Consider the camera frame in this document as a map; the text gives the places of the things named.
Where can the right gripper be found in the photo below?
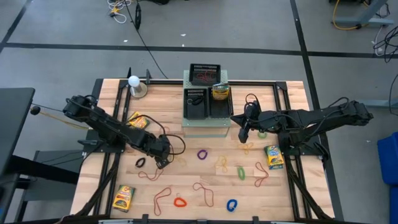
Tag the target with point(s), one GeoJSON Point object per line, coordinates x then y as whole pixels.
{"type": "Point", "coordinates": [264, 121]}

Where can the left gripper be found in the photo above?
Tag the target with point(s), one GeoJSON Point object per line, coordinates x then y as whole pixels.
{"type": "Point", "coordinates": [155, 152]}

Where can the black slotted plastic basket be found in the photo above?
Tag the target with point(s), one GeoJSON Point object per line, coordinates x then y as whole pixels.
{"type": "Point", "coordinates": [196, 112]}
{"type": "Point", "coordinates": [220, 109]}
{"type": "Point", "coordinates": [214, 81]}

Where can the grey desk foot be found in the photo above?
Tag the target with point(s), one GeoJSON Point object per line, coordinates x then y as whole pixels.
{"type": "Point", "coordinates": [373, 21]}

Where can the pale green perforated metal riser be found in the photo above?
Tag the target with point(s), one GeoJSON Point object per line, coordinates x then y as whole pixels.
{"type": "Point", "coordinates": [205, 123]}

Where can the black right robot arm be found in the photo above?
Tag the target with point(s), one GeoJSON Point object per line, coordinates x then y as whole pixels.
{"type": "Point", "coordinates": [311, 121]}

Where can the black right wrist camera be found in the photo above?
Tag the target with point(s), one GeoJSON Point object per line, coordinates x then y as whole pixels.
{"type": "Point", "coordinates": [254, 108]}

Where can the orange rubber band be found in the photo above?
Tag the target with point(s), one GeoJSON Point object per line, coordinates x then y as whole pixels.
{"type": "Point", "coordinates": [168, 127]}

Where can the black desk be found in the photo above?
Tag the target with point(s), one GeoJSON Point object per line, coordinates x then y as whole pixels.
{"type": "Point", "coordinates": [14, 124]}

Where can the black frame bracket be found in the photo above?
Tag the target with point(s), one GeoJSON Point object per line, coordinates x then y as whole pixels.
{"type": "Point", "coordinates": [321, 151]}

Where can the yellow rubber band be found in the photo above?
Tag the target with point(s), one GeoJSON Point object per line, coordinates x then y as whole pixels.
{"type": "Point", "coordinates": [182, 161]}
{"type": "Point", "coordinates": [217, 166]}
{"type": "Point", "coordinates": [245, 146]}

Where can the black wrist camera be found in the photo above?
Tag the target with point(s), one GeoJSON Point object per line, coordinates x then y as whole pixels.
{"type": "Point", "coordinates": [254, 108]}
{"type": "Point", "coordinates": [164, 140]}

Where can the purple rubber band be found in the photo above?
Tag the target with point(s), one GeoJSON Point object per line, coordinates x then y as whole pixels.
{"type": "Point", "coordinates": [197, 154]}

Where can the silver aluminium bar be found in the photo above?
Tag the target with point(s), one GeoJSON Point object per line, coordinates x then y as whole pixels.
{"type": "Point", "coordinates": [287, 222]}
{"type": "Point", "coordinates": [116, 221]}

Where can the blue plastic bin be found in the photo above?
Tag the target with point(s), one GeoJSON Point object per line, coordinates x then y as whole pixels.
{"type": "Point", "coordinates": [388, 158]}
{"type": "Point", "coordinates": [394, 205]}

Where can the white bulb wooden base lamp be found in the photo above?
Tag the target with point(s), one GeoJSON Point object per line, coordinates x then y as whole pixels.
{"type": "Point", "coordinates": [134, 81]}

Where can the black ball knob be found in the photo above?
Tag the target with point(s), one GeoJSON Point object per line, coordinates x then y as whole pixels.
{"type": "Point", "coordinates": [35, 110]}

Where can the black table clamp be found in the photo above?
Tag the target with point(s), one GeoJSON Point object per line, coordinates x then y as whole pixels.
{"type": "Point", "coordinates": [148, 77]}
{"type": "Point", "coordinates": [129, 74]}

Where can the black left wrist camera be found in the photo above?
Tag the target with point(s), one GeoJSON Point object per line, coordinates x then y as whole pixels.
{"type": "Point", "coordinates": [164, 140]}

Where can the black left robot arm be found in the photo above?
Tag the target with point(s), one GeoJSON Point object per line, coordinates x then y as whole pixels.
{"type": "Point", "coordinates": [105, 126]}

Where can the black rubber band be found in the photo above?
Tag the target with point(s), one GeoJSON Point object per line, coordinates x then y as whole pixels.
{"type": "Point", "coordinates": [136, 163]}

